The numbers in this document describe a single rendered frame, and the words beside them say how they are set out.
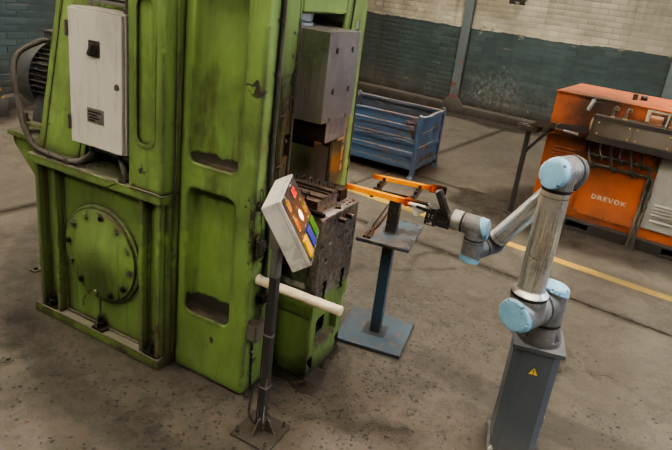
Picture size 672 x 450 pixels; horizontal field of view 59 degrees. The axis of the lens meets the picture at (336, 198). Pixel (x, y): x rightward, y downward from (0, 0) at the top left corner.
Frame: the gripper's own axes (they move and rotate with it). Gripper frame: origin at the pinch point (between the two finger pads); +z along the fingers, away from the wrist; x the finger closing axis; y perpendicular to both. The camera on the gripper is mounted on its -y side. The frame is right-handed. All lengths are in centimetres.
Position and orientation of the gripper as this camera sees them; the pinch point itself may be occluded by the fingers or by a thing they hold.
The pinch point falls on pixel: (411, 201)
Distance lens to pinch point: 275.4
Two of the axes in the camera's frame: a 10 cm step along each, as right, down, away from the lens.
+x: 4.7, -2.4, 8.5
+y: -1.4, 9.3, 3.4
